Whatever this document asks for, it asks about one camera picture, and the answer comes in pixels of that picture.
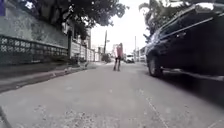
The green bush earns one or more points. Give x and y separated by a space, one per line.
106 58

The white car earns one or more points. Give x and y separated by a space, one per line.
130 58

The wooden utility pole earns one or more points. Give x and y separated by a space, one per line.
105 41

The thin grey pole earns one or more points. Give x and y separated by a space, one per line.
135 46

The grey concrete road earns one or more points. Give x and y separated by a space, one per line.
110 96

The large dark trees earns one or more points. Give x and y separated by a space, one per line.
80 11

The palm and leafy trees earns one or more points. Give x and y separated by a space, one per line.
156 16

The black car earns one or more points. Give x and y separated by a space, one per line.
193 46

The raised concrete pavement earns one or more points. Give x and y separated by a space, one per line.
30 77

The white panel wall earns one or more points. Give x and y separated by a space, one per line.
81 51

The grey wall with lattice blocks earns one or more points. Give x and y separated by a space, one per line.
33 43

